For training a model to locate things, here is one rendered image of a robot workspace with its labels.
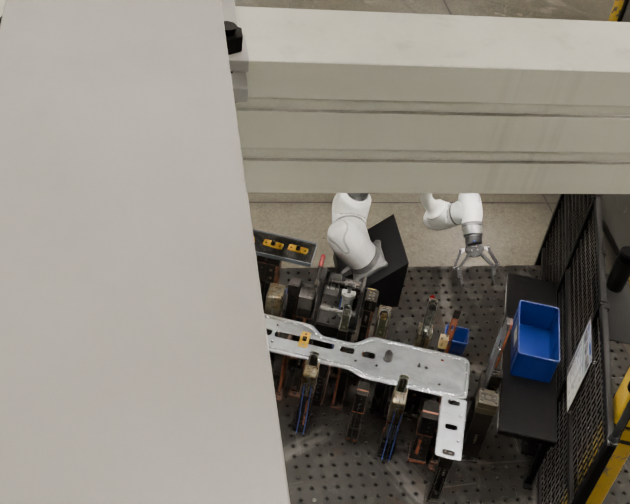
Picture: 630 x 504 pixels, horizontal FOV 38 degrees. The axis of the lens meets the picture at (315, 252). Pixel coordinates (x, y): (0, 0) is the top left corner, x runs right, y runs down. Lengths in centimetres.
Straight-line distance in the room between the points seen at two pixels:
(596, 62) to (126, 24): 37
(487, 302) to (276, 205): 190
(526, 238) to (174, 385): 585
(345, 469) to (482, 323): 109
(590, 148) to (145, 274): 48
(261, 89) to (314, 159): 7
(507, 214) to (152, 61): 587
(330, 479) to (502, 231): 285
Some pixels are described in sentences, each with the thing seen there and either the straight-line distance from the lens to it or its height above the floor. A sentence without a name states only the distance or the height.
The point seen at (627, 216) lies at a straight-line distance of 591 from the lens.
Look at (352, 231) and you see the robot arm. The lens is 412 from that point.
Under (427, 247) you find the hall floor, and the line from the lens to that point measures 580.
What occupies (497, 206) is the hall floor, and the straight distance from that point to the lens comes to 629.
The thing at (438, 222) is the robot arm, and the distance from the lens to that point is 419.
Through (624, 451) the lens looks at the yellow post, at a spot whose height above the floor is 139.
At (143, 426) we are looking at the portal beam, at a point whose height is 349.
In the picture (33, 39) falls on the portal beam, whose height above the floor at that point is 349.
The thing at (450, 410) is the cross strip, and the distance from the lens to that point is 359.
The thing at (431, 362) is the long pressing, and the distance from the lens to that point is 373.
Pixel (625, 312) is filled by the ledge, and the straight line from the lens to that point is 358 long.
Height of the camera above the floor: 370
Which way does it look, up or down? 41 degrees down
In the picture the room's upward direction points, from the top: 9 degrees clockwise
